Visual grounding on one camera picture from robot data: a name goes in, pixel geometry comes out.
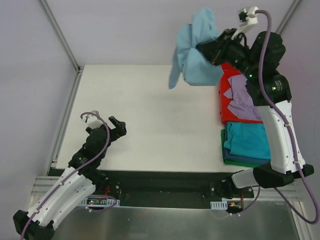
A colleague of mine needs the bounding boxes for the light blue printed t-shirt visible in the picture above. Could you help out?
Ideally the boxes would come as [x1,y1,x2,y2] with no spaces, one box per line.
[168,7,224,89]

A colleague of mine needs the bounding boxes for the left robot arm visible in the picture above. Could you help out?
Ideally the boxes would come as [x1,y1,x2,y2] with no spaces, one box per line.
[13,111,127,240]

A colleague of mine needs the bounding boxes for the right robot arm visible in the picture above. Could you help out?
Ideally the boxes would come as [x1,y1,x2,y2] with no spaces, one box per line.
[196,28,315,199]

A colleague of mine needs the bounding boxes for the lavender t-shirt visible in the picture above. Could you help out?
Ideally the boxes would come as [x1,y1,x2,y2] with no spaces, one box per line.
[223,74,262,121]

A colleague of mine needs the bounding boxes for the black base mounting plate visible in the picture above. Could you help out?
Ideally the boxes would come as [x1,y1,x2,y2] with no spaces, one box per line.
[93,169,254,209]

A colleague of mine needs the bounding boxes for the red plastic bin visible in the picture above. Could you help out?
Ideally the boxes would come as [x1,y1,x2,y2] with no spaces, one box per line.
[219,63,262,124]

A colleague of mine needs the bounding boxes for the green folded t-shirt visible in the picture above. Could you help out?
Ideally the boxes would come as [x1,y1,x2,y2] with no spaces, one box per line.
[220,129,264,168]

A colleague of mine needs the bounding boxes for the teal folded t-shirt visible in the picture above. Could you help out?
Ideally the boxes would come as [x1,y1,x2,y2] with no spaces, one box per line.
[223,121,271,162]

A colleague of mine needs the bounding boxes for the dark blue folded t-shirt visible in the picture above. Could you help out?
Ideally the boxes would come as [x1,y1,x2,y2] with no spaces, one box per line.
[222,147,270,165]

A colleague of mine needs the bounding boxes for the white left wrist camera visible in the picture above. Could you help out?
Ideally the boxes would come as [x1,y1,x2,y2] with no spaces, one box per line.
[80,110,103,129]

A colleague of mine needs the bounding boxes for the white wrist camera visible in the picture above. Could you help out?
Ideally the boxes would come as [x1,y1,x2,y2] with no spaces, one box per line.
[80,110,103,129]
[231,6,259,40]

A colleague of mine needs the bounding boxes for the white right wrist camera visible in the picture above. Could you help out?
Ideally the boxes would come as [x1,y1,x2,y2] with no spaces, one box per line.
[231,6,259,40]

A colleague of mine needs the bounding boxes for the left white cable duct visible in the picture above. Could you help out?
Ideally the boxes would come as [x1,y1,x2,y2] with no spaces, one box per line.
[77,197,120,208]

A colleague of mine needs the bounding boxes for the white cable duct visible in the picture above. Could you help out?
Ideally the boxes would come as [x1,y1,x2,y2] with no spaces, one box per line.
[77,197,120,208]
[210,200,243,210]

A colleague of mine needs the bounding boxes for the right aluminium frame post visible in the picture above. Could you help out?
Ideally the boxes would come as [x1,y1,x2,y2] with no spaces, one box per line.
[275,0,304,35]

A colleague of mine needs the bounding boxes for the aluminium frame post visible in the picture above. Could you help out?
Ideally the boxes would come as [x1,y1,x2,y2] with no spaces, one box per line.
[37,0,82,73]
[275,0,304,35]

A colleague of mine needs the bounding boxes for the left aluminium frame post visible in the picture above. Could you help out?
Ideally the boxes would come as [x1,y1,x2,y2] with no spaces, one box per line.
[37,0,82,73]

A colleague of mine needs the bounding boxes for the right white cable duct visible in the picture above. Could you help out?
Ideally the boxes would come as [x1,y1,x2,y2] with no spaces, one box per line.
[210,200,243,210]

